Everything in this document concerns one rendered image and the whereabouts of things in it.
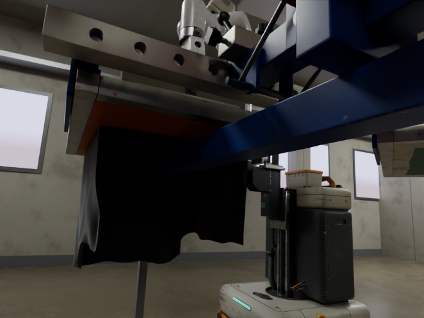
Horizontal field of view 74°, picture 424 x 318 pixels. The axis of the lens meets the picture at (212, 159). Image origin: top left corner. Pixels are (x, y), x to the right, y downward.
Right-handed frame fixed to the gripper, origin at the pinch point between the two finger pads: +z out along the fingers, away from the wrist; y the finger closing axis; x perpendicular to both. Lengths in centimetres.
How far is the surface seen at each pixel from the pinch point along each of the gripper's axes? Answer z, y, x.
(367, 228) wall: 64, 284, -510
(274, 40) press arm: 6.9, -41.7, 3.4
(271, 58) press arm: 9.6, -41.1, 3.4
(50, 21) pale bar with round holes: 7.4, -29.1, 33.8
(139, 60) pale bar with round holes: 9.6, -29.1, 20.8
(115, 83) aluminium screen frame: 11.2, -21.0, 23.2
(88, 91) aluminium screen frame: 13.7, -21.0, 27.4
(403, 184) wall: -22, 230, -544
